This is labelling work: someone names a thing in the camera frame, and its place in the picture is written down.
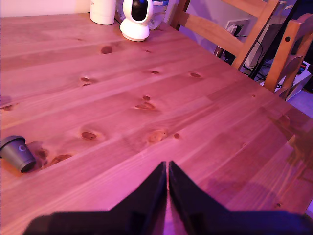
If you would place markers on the grey coffee capsule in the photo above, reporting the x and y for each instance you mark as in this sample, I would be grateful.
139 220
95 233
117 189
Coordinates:
18 153

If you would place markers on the white box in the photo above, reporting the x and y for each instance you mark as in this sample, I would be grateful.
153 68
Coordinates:
299 83

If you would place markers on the wooden chair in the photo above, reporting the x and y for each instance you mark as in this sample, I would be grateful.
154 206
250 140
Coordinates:
212 31
291 49

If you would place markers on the black metal pole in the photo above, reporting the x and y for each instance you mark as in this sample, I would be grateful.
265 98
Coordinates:
274 41

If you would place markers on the white insulated bottle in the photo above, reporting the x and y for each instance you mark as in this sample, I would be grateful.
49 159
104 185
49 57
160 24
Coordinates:
102 12

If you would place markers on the small white round camera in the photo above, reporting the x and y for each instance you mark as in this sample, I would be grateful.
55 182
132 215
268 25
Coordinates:
135 27

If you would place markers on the white wall socket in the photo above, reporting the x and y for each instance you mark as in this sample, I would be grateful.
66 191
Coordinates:
240 24

